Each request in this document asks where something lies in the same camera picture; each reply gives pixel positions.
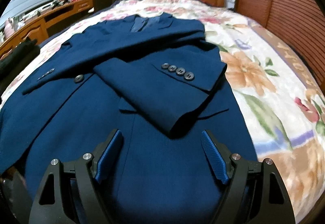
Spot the navy blue suit jacket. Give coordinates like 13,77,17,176
1,13,257,223

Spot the floral bed blanket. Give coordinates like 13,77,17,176
1,0,324,223

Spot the wooden desk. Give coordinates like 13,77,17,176
1,0,93,55

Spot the wooden louvered wardrobe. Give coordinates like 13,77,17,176
235,0,324,85

